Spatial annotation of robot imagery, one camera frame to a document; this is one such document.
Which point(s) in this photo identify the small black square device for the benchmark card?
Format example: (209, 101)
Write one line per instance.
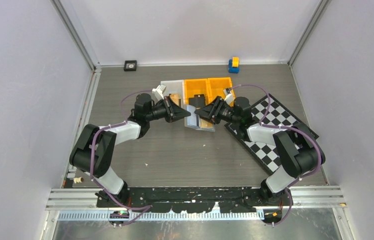
(130, 65)

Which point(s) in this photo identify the wooden cards in white bin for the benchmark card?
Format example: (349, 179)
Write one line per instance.
(177, 99)

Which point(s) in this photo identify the slotted metal rail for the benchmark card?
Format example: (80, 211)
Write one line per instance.
(125, 216)

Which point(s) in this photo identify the middle orange plastic bin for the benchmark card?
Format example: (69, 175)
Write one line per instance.
(195, 87)

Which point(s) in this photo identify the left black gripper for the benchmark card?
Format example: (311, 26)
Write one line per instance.
(173, 112)

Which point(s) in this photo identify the small cream spool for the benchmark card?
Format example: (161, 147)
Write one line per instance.
(78, 180)

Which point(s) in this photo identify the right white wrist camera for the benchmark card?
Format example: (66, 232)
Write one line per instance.
(229, 96)

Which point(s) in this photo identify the gold card in holder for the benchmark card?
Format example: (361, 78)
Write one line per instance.
(205, 124)

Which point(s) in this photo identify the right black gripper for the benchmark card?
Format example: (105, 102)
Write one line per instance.
(207, 112)

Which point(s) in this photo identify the orange plastic bin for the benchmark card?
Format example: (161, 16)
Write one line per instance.
(215, 87)
(195, 87)

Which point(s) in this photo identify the blue yellow toy block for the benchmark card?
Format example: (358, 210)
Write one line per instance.
(234, 65)

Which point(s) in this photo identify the white plastic bin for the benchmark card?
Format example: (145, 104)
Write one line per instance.
(175, 86)

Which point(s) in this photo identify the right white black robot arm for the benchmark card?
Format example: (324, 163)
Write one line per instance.
(297, 149)

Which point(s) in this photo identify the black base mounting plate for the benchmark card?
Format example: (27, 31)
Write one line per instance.
(194, 200)

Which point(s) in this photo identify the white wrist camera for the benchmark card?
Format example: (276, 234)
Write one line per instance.
(229, 96)
(159, 92)

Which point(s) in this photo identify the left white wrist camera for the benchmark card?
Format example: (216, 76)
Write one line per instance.
(159, 92)

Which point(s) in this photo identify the black white checkerboard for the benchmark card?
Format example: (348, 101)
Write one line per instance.
(266, 155)

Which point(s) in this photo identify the right orange plastic bin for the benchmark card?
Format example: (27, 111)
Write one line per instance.
(215, 87)

